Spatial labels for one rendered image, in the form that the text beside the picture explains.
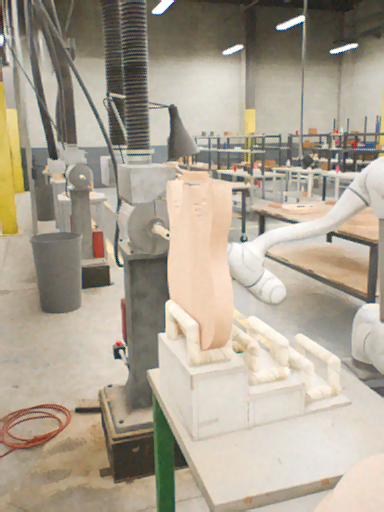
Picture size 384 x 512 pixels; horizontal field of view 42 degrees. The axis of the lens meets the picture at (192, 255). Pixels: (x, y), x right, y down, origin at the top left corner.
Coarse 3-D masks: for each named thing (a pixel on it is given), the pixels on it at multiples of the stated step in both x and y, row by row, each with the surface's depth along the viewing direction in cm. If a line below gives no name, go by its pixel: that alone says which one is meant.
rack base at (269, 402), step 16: (240, 352) 144; (272, 384) 125; (288, 384) 125; (304, 384) 125; (256, 400) 121; (272, 400) 123; (288, 400) 125; (304, 400) 127; (256, 416) 122; (272, 416) 124; (288, 416) 126
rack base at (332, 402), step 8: (320, 384) 141; (312, 400) 132; (320, 400) 133; (328, 400) 133; (336, 400) 133; (344, 400) 132; (304, 408) 129; (312, 408) 129; (320, 408) 129; (328, 408) 130
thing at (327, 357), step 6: (300, 336) 148; (300, 342) 146; (306, 342) 144; (312, 342) 143; (306, 348) 143; (312, 348) 141; (318, 348) 139; (312, 354) 141; (318, 354) 138; (324, 354) 136; (330, 354) 135; (324, 360) 135; (330, 360) 133; (336, 360) 132
